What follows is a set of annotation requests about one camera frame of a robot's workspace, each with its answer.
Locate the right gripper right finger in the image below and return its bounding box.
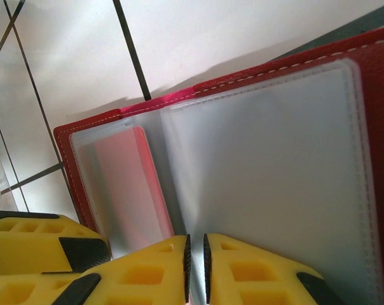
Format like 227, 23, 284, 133
203, 233, 339, 305

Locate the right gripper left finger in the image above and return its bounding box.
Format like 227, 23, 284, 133
53, 234, 192, 305

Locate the red credit card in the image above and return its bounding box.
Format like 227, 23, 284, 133
79, 126, 175, 246

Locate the red leather card holder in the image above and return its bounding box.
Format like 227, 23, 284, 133
53, 24, 384, 305

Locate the clear acrylic card tray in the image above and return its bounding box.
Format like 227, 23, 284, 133
0, 158, 20, 212

